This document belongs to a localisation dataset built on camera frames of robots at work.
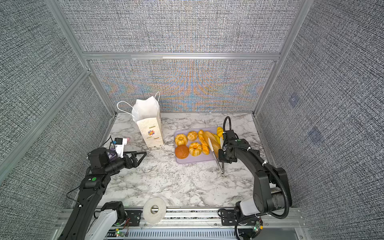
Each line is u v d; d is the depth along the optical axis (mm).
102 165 568
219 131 1050
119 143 659
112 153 622
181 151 927
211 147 879
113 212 621
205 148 965
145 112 992
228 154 744
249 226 720
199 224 730
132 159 661
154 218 734
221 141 930
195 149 949
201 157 943
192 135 1003
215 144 935
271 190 450
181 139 1000
